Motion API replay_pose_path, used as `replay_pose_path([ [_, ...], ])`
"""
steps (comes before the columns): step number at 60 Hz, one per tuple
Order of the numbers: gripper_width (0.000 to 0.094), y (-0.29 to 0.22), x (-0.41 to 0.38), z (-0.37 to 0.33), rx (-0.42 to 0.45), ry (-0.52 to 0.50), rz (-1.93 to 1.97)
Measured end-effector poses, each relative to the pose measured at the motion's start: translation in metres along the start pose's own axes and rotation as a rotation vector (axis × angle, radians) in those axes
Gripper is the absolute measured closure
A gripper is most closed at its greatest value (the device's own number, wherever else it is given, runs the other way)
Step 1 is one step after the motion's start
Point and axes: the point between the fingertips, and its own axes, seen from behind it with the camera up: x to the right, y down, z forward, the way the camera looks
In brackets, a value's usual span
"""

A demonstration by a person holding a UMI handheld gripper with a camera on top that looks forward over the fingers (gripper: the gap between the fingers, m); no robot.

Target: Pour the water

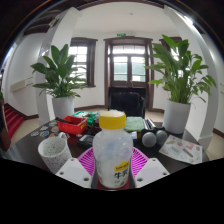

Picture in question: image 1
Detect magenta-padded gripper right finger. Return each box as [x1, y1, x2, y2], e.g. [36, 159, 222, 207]
[131, 147, 170, 189]

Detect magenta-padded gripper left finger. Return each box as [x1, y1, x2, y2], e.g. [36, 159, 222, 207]
[55, 147, 98, 190]

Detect clear bottle with yellow cap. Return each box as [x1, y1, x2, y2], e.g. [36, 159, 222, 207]
[92, 110, 134, 190]

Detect white speckled mug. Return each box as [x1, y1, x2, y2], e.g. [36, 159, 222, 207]
[37, 132, 73, 174]

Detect black case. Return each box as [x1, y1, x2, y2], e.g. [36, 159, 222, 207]
[77, 134, 95, 150]

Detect white printed sticker sheet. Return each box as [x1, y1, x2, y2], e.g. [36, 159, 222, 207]
[158, 134, 203, 165]

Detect red plastic basket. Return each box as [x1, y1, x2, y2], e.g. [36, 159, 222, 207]
[55, 115, 89, 136]

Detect green cloth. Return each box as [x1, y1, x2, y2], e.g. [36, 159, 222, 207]
[124, 115, 146, 133]

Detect green and white box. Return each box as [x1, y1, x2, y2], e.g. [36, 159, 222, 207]
[71, 110, 100, 126]

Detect leafy plant in white pot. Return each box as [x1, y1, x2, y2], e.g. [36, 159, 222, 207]
[144, 34, 218, 135]
[30, 43, 88, 119]

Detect black chair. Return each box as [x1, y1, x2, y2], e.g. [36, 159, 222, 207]
[108, 87, 148, 119]

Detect red carpeted stairs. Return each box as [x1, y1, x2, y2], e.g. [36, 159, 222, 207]
[2, 103, 20, 139]

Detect brown wooden double door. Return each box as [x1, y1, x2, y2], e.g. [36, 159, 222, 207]
[103, 36, 154, 109]

